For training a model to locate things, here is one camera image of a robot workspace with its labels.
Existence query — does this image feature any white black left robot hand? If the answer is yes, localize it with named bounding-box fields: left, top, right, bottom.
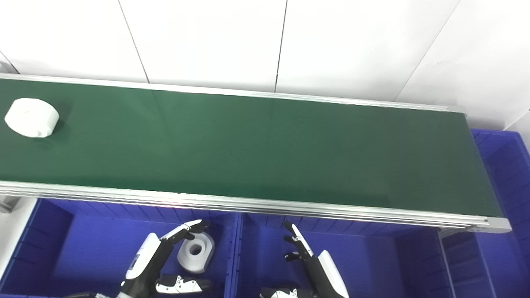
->
left=118, top=219, right=212, bottom=298

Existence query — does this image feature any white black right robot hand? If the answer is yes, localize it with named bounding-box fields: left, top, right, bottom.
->
left=260, top=222, right=349, bottom=298

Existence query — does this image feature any white holed plastic part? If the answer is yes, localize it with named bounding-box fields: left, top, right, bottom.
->
left=4, top=98, right=60, bottom=138
left=177, top=232, right=216, bottom=274

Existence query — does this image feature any green conveyor belt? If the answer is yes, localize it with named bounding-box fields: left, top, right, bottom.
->
left=0, top=79, right=504, bottom=218
left=0, top=74, right=512, bottom=234

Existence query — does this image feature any grey conveyor support leg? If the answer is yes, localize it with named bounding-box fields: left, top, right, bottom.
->
left=0, top=197, right=20, bottom=214

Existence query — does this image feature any large blue plastic bin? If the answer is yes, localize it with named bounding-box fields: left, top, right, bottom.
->
left=439, top=129, right=530, bottom=298

